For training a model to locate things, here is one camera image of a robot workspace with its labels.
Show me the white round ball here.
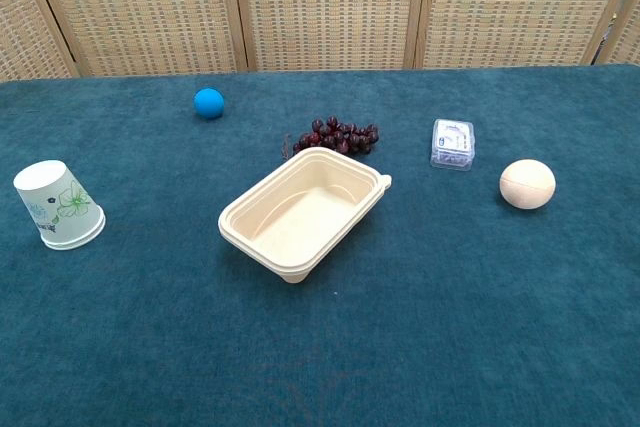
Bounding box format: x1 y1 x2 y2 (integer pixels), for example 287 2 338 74
499 158 557 210

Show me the beige rectangular food container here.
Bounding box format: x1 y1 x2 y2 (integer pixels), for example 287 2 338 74
217 146 393 285

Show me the dark red grape bunch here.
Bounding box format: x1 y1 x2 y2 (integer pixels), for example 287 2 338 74
280 116 380 158

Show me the woven rattan folding screen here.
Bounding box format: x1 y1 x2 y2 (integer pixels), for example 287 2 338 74
0 0 640 81

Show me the white flower print paper cup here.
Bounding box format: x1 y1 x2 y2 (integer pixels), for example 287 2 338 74
13 160 105 247
43 211 107 252

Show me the teal table cloth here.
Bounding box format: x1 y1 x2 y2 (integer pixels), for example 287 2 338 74
0 64 640 427

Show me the blue ball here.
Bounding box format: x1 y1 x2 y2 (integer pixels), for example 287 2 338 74
193 87 226 121

